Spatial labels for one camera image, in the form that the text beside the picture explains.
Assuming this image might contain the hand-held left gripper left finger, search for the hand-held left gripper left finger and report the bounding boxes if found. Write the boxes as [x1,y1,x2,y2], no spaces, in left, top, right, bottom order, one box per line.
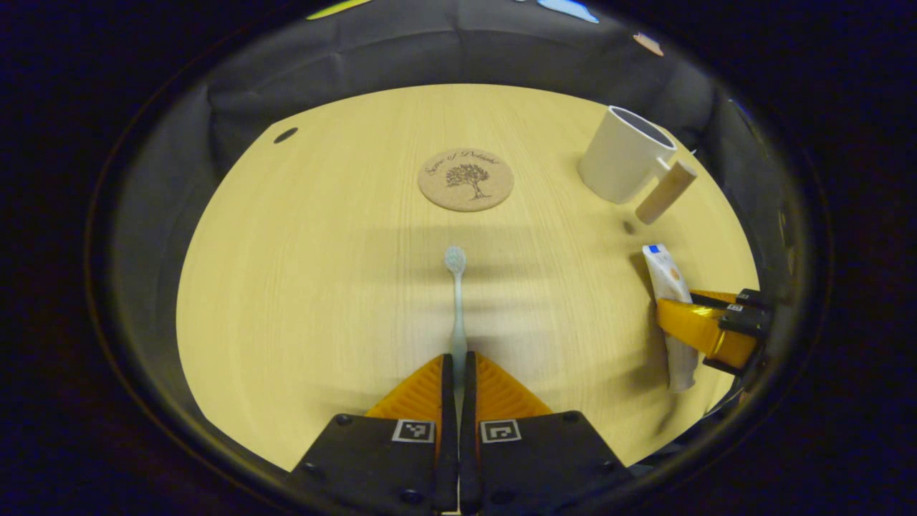
[287,353,459,516]

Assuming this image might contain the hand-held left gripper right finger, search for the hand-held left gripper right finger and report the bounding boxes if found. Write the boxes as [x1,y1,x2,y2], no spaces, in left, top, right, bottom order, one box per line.
[458,351,635,516]

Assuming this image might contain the white toothpaste tube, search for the white toothpaste tube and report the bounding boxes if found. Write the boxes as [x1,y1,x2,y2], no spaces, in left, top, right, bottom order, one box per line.
[642,244,699,393]

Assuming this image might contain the pale toothbrush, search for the pale toothbrush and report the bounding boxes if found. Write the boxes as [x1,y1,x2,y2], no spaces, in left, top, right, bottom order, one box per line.
[444,246,469,431]

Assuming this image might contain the white cup with wooden handle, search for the white cup with wooden handle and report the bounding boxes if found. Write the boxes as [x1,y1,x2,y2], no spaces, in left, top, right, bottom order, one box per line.
[577,105,698,226]

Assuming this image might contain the round cork coaster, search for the round cork coaster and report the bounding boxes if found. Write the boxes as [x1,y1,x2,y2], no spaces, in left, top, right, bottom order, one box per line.
[418,148,515,212]

